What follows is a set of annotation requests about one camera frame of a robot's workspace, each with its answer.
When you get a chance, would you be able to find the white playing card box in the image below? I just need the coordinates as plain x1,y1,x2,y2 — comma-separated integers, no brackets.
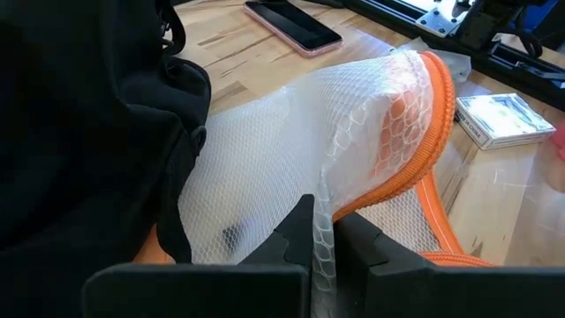
454,92,558,152

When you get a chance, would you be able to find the white mesh pouch orange trim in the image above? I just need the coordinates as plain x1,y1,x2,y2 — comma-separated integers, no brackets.
132,49,496,318

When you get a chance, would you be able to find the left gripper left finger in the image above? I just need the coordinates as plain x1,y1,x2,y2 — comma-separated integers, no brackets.
81,193,316,318

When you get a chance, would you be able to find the clear plastic bag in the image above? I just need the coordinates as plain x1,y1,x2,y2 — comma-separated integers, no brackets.
390,36,473,84

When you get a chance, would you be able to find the black rectangular phone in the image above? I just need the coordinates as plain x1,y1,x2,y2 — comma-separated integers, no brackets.
242,0,345,60

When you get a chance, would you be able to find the black aluminium table frame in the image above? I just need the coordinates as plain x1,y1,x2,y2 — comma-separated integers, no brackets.
304,0,565,112

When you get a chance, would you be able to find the blue box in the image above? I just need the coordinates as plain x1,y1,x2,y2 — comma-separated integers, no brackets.
523,1,552,30

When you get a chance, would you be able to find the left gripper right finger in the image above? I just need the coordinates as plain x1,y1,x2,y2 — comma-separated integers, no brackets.
334,211,565,318

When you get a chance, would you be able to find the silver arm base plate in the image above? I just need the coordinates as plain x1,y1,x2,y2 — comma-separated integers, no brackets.
414,0,465,39

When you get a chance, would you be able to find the black backpack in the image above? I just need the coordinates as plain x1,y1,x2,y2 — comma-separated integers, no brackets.
0,0,214,318

